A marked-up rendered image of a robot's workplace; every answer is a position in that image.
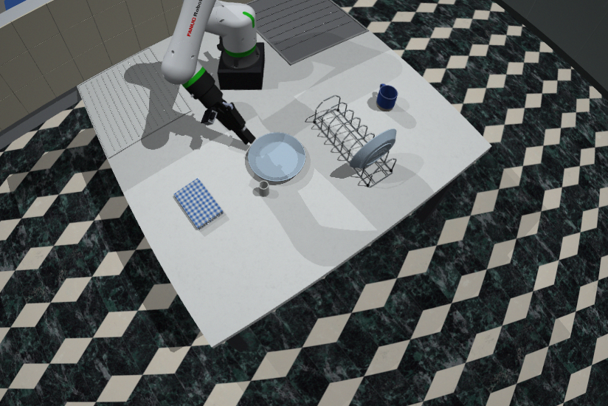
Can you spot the grey ribbed draining mat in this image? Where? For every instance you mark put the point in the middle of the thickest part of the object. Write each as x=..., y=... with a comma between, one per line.
x=131, y=100

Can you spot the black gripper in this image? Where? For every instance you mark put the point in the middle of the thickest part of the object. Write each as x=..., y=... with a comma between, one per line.
x=227, y=114

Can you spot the beige tiled wall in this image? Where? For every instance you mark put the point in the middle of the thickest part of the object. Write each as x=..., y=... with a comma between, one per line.
x=48, y=47

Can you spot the blue checkered towel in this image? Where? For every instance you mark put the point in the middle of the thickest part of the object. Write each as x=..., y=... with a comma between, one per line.
x=198, y=204

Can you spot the light blue plate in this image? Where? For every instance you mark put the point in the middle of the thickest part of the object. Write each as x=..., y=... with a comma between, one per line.
x=379, y=143
x=276, y=157

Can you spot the grey cylinder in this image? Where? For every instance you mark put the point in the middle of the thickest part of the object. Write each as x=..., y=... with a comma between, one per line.
x=264, y=190

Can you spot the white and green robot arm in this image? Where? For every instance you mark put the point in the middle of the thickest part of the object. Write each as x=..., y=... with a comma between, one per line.
x=235, y=23

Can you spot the dark blue mug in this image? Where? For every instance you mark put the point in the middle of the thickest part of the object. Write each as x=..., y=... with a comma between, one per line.
x=386, y=102

